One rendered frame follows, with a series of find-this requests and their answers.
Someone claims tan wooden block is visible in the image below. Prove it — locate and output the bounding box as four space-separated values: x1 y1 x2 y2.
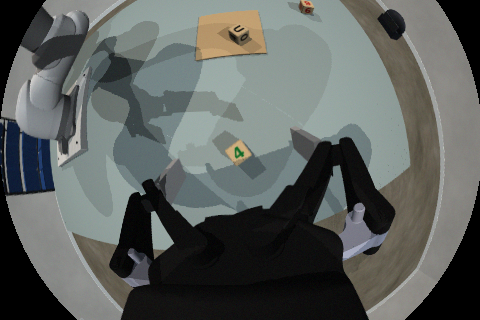
299 0 314 15
228 23 249 45
225 140 252 166

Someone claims tan flat mat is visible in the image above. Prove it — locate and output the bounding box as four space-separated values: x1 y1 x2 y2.
196 10 267 61

